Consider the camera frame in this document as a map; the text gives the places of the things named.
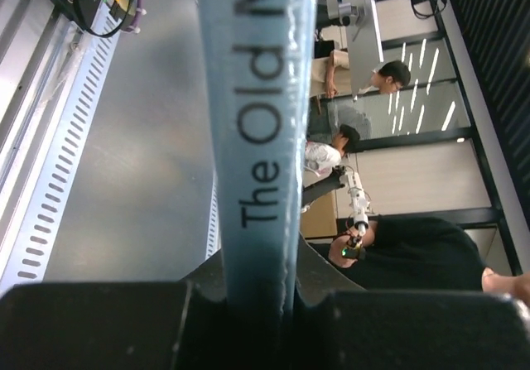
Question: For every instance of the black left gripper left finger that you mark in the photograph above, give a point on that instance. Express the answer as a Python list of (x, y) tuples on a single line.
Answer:
[(114, 325)]

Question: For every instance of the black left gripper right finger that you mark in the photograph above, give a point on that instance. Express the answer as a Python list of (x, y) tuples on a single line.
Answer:
[(337, 325)]

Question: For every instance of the light blue Old Man book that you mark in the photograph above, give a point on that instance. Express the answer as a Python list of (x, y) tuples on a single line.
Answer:
[(258, 59)]

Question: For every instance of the person in black shirt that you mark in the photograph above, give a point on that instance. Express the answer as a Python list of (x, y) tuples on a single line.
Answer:
[(423, 253)]

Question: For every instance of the person in white shirt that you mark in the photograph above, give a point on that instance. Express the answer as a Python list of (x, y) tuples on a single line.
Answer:
[(320, 157)]

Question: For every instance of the person in beige shirt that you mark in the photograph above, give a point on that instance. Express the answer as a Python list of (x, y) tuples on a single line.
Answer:
[(332, 76)]

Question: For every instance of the white slotted cable duct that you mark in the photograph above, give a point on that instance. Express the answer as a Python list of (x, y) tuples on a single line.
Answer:
[(35, 239)]

